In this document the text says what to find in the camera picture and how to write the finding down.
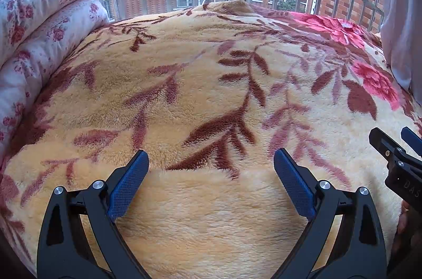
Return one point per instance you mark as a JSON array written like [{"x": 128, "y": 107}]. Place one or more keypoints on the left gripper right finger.
[{"x": 343, "y": 237}]

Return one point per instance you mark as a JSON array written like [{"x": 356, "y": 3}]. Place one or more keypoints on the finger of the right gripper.
[
  {"x": 385, "y": 145},
  {"x": 414, "y": 141}
]

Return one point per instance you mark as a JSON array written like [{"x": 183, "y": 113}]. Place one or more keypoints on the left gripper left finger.
[{"x": 63, "y": 249}]

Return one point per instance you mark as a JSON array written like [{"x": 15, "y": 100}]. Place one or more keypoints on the sheer pink right curtain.
[{"x": 401, "y": 41}]

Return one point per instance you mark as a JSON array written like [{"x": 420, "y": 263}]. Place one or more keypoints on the floral fleece bed blanket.
[{"x": 210, "y": 93}]

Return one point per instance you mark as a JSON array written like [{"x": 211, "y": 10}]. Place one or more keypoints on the folded white floral quilt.
[{"x": 36, "y": 36}]

